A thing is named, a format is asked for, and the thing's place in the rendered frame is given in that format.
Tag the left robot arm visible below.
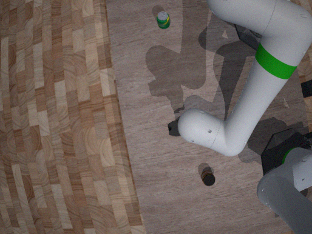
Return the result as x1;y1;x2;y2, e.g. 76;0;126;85
257;141;312;234

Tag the small jar with black lid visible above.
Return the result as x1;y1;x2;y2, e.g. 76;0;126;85
201;170;215;186

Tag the green drink can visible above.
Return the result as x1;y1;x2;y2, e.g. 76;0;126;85
157;12;170;29

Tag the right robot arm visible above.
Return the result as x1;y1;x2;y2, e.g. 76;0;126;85
178;0;312;156

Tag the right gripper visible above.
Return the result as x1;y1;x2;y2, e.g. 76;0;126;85
168;120;181;136

